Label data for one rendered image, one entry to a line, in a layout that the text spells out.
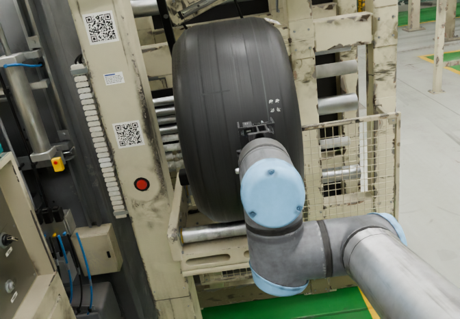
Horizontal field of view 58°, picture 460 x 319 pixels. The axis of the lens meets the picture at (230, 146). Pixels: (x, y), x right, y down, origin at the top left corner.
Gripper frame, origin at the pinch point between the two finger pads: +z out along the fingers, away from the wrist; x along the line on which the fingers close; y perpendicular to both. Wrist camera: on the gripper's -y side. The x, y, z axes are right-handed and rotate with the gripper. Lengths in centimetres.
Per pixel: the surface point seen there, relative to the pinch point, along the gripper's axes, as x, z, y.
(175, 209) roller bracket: 26.0, 26.7, -25.6
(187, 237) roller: 22.4, 17.9, -31.0
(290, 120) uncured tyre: -8.9, 3.9, 2.8
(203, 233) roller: 17.7, 18.1, -30.3
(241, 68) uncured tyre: 0.6, 7.8, 15.8
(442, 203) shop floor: -122, 155, -106
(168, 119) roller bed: 29, 63, -5
